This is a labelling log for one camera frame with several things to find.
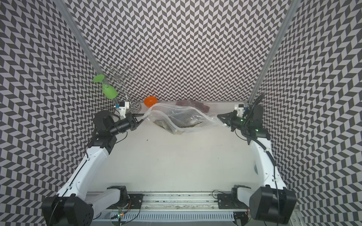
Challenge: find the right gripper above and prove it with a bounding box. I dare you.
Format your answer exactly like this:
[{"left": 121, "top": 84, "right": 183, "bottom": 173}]
[{"left": 217, "top": 110, "right": 250, "bottom": 131}]

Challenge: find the red black plaid shirt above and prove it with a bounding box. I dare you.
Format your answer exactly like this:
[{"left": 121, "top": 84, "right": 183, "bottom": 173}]
[{"left": 175, "top": 99, "right": 210, "bottom": 113}]

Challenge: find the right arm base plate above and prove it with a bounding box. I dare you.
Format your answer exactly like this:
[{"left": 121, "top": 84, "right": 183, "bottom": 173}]
[{"left": 217, "top": 193, "right": 248, "bottom": 210}]

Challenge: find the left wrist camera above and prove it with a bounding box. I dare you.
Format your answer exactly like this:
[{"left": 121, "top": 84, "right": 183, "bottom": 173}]
[{"left": 115, "top": 101, "right": 130, "bottom": 119}]

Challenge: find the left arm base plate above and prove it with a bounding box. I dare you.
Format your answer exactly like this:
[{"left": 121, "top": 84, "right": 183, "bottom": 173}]
[{"left": 109, "top": 193, "right": 144, "bottom": 210}]

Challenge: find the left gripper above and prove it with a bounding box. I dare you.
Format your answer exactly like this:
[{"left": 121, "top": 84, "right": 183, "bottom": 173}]
[{"left": 108, "top": 112, "right": 147, "bottom": 136}]

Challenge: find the orange bowl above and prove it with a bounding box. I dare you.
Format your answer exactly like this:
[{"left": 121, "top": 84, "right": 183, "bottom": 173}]
[{"left": 143, "top": 96, "right": 157, "bottom": 108}]

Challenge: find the aluminium front rail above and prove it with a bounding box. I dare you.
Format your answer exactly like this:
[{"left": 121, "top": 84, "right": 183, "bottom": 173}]
[{"left": 102, "top": 191, "right": 249, "bottom": 212}]

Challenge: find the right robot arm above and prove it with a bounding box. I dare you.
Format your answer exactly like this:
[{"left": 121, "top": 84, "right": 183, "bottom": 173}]
[{"left": 217, "top": 104, "right": 297, "bottom": 226}]

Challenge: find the chrome glass holder stand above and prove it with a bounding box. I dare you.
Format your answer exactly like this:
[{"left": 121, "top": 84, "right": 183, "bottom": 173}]
[{"left": 110, "top": 66, "right": 141, "bottom": 114}]

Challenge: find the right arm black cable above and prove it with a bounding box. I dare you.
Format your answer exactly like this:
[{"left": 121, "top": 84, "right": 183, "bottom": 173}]
[{"left": 243, "top": 94, "right": 283, "bottom": 226}]

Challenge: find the green plastic wine glass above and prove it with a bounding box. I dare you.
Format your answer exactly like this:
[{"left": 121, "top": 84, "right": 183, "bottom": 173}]
[{"left": 93, "top": 74, "right": 118, "bottom": 99}]

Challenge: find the yellow plaid shirt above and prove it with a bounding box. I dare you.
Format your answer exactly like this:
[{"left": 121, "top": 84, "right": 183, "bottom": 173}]
[{"left": 153, "top": 116, "right": 202, "bottom": 135}]

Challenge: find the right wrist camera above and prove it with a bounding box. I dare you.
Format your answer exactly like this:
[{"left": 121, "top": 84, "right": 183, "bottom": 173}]
[{"left": 234, "top": 104, "right": 248, "bottom": 118}]

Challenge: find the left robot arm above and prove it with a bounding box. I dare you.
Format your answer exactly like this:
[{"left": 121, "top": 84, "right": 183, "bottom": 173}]
[{"left": 41, "top": 110, "right": 143, "bottom": 226}]

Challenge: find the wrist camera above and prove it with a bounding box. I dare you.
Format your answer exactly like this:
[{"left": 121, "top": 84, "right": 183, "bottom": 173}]
[
  {"left": 115, "top": 101, "right": 130, "bottom": 119},
  {"left": 234, "top": 104, "right": 248, "bottom": 118}
]

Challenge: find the clear plastic vacuum bag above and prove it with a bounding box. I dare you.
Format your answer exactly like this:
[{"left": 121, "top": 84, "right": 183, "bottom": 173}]
[{"left": 142, "top": 103, "right": 223, "bottom": 135}]

